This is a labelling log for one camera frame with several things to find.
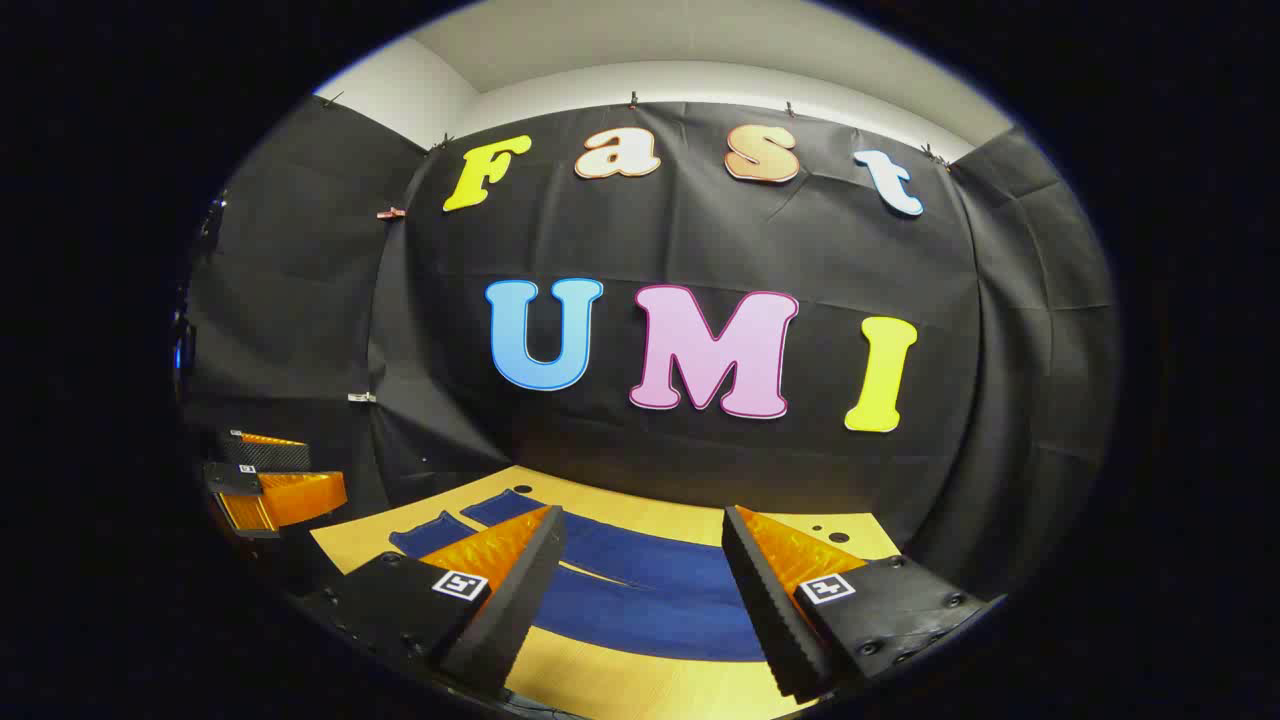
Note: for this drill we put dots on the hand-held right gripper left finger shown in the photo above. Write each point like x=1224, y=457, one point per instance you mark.
x=520, y=600

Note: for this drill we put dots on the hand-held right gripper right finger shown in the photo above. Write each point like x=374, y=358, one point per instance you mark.
x=765, y=600

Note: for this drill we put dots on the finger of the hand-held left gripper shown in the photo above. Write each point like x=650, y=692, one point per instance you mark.
x=300, y=495
x=265, y=452

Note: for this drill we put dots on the blue jeans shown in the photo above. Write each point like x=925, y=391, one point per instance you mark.
x=650, y=600

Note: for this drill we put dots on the black backdrop cloth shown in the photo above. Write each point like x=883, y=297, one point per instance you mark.
x=700, y=230

